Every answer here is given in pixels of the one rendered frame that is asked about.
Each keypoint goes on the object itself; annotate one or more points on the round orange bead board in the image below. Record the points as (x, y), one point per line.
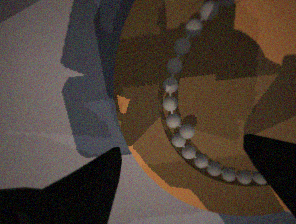
(238, 78)

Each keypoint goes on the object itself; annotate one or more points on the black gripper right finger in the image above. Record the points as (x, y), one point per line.
(276, 161)

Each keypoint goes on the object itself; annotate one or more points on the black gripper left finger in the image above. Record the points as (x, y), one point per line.
(83, 197)

